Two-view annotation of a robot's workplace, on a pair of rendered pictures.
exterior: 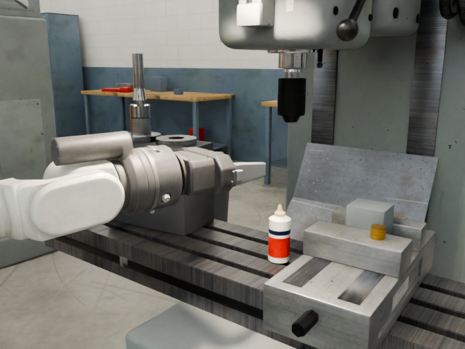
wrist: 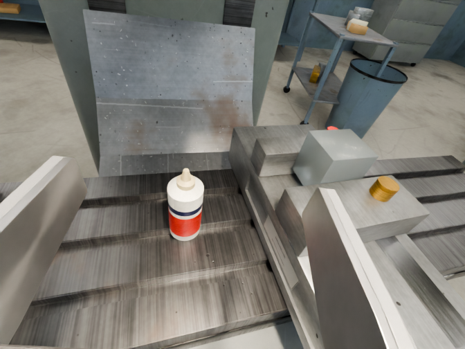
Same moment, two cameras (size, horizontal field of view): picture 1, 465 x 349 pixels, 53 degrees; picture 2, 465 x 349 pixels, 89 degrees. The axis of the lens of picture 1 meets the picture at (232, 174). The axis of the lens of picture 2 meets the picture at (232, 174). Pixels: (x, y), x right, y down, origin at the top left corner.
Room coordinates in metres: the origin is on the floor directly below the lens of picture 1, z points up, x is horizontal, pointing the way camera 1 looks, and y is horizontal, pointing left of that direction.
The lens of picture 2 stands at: (0.69, 0.04, 1.21)
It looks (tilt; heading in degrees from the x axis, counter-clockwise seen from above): 44 degrees down; 301
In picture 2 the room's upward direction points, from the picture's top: 12 degrees clockwise
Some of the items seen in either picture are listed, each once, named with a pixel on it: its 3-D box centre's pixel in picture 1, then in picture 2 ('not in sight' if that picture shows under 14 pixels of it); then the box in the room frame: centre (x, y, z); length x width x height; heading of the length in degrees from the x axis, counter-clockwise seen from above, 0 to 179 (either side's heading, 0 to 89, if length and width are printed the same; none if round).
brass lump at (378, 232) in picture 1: (378, 232); (383, 188); (0.65, -0.21, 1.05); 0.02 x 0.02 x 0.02
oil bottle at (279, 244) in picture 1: (279, 232); (185, 202); (0.81, -0.09, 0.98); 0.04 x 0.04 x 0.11
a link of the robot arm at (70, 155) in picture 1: (98, 175); not in sight; (0.59, 0.18, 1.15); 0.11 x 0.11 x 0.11; 38
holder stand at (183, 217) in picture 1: (160, 179); not in sight; (1.04, 0.17, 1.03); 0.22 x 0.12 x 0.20; 60
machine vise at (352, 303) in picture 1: (360, 262); (324, 211); (0.68, -0.20, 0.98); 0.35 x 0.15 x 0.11; 145
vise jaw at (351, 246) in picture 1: (356, 246); (349, 212); (0.66, -0.19, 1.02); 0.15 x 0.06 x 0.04; 55
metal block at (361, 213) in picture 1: (369, 222); (331, 163); (0.71, -0.22, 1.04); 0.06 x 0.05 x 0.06; 55
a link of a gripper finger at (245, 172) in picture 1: (250, 172); (348, 270); (0.67, -0.03, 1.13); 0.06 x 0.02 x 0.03; 128
